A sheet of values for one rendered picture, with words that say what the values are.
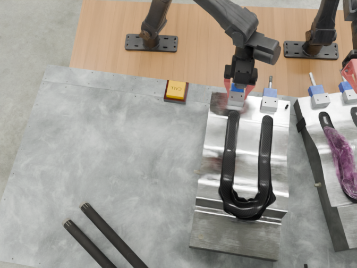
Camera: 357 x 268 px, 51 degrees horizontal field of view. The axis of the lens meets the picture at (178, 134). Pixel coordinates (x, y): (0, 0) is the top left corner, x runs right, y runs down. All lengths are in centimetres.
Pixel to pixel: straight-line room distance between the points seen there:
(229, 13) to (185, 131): 44
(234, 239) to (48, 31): 194
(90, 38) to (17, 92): 105
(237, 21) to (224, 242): 63
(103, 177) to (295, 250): 64
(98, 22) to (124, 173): 63
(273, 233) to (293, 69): 61
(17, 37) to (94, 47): 126
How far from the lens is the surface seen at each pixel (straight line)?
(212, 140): 119
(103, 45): 150
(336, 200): 123
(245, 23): 107
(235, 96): 123
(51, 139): 136
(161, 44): 146
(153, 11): 126
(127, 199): 124
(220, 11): 106
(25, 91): 247
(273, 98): 125
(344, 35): 161
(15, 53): 265
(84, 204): 123
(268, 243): 117
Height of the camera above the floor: 200
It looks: 68 degrees down
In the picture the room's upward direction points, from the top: 3 degrees counter-clockwise
